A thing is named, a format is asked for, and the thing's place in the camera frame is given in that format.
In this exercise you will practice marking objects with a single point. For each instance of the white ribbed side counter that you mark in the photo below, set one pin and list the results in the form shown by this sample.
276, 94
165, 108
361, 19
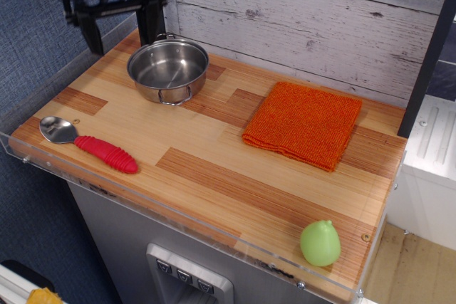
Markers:
423, 198

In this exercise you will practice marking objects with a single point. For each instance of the orange knitted cloth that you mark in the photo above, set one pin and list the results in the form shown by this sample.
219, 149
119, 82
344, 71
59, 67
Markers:
306, 124

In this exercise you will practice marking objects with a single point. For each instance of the green plastic pear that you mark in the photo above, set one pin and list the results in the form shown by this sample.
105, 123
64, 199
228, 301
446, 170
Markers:
320, 243

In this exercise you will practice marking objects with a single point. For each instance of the yellow object at corner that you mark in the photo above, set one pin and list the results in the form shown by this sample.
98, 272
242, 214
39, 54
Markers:
43, 296

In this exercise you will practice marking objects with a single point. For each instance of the grey toy fridge cabinet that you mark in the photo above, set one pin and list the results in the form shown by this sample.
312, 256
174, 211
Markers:
122, 233

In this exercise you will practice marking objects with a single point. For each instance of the clear acrylic table guard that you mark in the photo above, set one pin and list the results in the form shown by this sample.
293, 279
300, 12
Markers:
196, 172

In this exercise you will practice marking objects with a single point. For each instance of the dark grey right post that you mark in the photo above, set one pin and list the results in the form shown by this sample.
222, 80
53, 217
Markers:
437, 41

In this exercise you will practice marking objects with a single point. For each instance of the silver metal pot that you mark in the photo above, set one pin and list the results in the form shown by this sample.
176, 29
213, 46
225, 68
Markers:
170, 71

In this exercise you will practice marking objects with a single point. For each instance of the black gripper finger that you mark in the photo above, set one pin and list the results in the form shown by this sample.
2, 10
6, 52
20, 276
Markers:
91, 34
151, 21

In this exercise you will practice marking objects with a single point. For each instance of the silver dispenser button panel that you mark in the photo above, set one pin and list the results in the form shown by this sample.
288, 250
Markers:
179, 280

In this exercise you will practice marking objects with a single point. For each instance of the red handled metal spoon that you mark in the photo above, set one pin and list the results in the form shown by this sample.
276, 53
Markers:
60, 131

